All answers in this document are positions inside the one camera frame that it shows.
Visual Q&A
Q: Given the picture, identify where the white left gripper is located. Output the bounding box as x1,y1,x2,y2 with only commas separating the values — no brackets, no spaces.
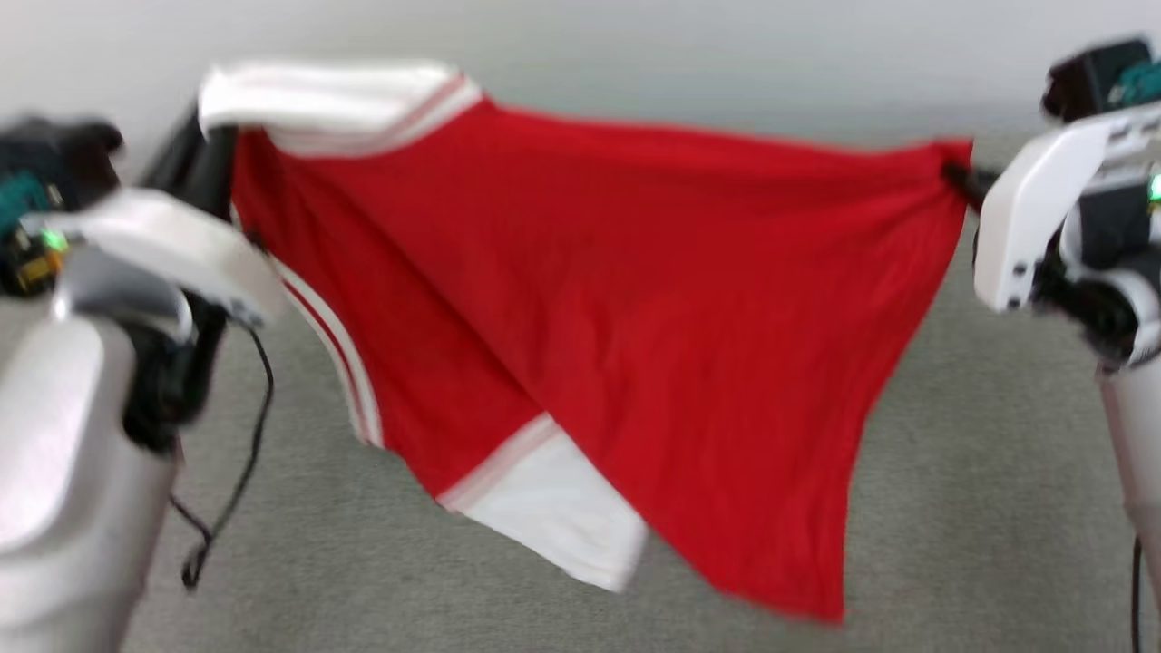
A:
23,102,289,329

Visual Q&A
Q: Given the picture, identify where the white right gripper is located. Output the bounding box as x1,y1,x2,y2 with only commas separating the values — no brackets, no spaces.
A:
941,102,1161,315

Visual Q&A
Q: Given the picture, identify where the red shirt with white sleeves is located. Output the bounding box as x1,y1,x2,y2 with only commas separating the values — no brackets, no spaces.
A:
198,60,974,625

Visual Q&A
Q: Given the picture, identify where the grey fabric sofa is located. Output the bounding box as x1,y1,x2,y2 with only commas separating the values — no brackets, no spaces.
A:
0,118,1161,653

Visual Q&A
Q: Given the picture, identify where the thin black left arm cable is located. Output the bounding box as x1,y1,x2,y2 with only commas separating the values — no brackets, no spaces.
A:
171,325,276,592

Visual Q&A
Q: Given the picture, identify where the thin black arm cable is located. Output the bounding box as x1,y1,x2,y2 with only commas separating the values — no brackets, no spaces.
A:
1128,535,1146,653
171,325,276,592

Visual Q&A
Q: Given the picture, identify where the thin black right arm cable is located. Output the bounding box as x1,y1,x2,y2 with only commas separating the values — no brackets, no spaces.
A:
1128,535,1146,653

